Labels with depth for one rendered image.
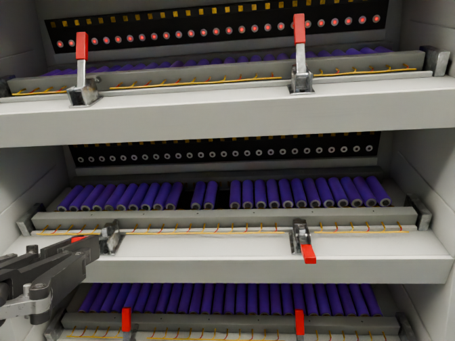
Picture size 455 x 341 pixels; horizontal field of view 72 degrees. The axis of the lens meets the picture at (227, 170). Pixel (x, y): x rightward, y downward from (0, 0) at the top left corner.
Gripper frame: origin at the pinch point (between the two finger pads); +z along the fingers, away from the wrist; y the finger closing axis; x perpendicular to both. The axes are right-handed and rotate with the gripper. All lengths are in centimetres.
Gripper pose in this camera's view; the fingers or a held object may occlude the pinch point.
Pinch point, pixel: (72, 254)
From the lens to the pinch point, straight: 40.6
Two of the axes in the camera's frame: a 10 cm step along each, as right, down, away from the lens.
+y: 9.9, -0.3, -1.0
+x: -0.4, -10.0, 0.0
